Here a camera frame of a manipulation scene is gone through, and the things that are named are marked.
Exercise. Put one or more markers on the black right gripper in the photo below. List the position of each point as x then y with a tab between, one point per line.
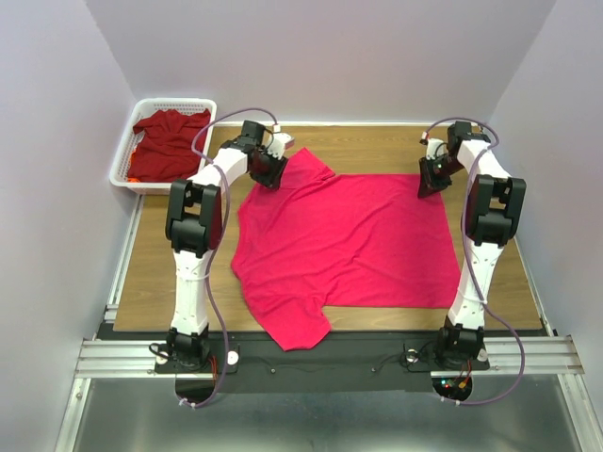
428	184

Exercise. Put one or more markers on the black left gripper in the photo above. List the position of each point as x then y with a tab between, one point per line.
270	180

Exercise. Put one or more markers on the pink t-shirt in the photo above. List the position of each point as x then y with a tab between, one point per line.
347	240

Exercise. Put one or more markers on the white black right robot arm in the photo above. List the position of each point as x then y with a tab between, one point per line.
492	207

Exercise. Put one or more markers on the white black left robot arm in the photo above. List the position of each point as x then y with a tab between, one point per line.
197	213

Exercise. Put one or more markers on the dark red t-shirt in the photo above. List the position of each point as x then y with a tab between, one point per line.
164	153

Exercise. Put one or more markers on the orange garment in basket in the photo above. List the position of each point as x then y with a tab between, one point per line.
131	172

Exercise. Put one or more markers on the white plastic basket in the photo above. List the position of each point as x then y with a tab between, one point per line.
144	109

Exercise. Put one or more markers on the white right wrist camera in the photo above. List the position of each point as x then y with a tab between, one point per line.
433	146

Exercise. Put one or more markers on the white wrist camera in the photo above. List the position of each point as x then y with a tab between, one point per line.
433	146
280	142

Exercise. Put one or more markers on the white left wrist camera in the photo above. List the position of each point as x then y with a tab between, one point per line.
280	142

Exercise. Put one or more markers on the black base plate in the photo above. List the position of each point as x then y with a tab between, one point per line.
256	381

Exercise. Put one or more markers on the aluminium mounting rail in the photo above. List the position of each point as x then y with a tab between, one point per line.
365	353

